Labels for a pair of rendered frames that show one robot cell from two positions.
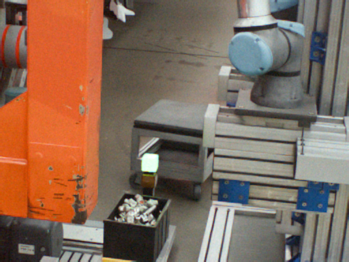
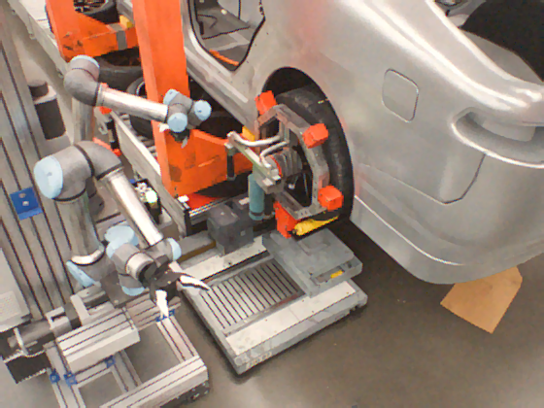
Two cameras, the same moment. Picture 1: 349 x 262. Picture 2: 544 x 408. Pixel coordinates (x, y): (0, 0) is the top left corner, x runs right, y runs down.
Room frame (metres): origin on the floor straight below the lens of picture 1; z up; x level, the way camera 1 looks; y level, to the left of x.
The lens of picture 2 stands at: (4.16, -1.04, 2.42)
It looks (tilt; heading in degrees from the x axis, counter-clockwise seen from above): 41 degrees down; 137
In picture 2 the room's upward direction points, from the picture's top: straight up
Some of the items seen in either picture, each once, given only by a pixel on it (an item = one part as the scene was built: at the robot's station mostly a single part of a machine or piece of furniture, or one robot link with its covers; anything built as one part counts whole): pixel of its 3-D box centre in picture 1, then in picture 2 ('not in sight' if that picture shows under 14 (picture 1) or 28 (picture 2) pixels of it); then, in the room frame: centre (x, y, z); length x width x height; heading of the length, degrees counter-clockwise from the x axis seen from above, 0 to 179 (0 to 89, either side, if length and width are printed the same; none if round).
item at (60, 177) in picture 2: not in sight; (78, 221); (2.73, -0.60, 1.19); 0.15 x 0.12 x 0.55; 95
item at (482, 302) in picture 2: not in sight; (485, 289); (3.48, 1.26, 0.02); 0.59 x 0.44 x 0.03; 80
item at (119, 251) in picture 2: not in sight; (125, 255); (3.00, -0.57, 1.21); 0.11 x 0.08 x 0.09; 5
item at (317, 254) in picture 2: not in sight; (312, 229); (2.67, 0.65, 0.32); 0.40 x 0.30 x 0.28; 170
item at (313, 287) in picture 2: not in sight; (310, 254); (2.67, 0.65, 0.13); 0.50 x 0.36 x 0.10; 170
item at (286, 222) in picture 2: not in sight; (293, 217); (2.65, 0.52, 0.48); 0.16 x 0.12 x 0.17; 80
